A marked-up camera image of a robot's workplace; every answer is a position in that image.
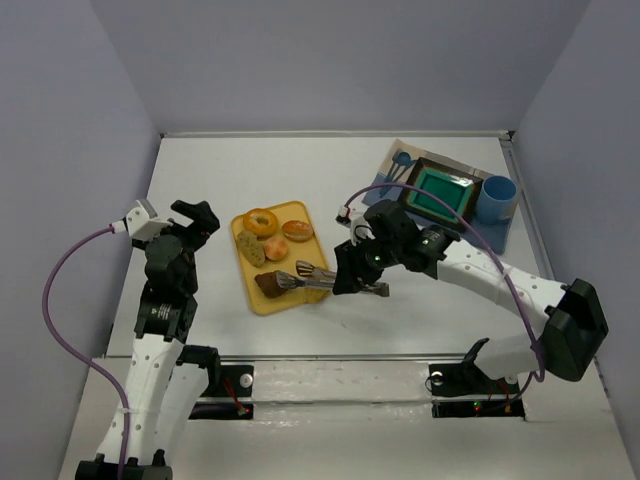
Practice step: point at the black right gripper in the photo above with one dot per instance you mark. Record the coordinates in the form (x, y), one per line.
(351, 267)

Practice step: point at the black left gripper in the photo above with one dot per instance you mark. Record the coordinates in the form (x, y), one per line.
(189, 230)

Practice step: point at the metal tongs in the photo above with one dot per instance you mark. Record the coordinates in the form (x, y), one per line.
(313, 277)

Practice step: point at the dark brown bread chunk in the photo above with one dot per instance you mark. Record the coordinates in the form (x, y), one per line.
(269, 286)

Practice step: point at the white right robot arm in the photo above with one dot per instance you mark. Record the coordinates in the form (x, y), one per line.
(564, 323)

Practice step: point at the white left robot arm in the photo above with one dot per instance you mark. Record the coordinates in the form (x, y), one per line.
(166, 375)

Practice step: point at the seeded bread slice left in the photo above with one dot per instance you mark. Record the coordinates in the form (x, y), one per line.
(250, 247)

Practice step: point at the yellow plastic tray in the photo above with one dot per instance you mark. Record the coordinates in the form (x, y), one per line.
(309, 251)

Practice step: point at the golden bagel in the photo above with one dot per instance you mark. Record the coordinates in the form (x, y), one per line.
(261, 222)

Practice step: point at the glazed brown donut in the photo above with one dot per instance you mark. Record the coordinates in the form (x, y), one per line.
(297, 230)

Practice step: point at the round pink bun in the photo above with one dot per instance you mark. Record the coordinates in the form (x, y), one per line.
(275, 249)

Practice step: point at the blue printed placemat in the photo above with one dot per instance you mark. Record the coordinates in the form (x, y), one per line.
(396, 168)

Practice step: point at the teal square plate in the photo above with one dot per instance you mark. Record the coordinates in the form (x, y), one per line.
(457, 189)

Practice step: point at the blue plastic cup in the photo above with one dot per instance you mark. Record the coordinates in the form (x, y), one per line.
(496, 199)

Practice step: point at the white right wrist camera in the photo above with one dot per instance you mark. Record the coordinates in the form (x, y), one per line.
(359, 228)

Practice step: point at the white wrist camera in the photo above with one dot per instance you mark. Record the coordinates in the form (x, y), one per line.
(141, 223)
(359, 228)

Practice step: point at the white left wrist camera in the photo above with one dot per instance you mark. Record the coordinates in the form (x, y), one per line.
(141, 223)

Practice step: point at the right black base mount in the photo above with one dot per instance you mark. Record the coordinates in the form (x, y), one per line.
(461, 392)

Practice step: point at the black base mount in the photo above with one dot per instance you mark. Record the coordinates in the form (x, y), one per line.
(230, 398)
(461, 392)

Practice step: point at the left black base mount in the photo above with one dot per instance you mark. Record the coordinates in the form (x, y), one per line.
(230, 398)

